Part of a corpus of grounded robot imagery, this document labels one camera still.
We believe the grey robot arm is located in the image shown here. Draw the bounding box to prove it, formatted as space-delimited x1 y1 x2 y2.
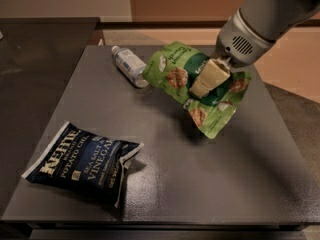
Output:
189 0 320 99

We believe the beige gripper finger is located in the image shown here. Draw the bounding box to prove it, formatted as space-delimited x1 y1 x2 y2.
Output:
189 59 231 99

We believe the clear plastic water bottle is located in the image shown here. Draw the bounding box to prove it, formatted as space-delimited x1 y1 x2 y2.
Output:
111 46 149 88

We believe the blue Kettle chip bag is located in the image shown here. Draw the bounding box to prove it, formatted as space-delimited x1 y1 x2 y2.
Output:
22 122 144 207

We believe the green rice chip bag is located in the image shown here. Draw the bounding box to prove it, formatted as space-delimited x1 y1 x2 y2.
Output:
143 42 252 139

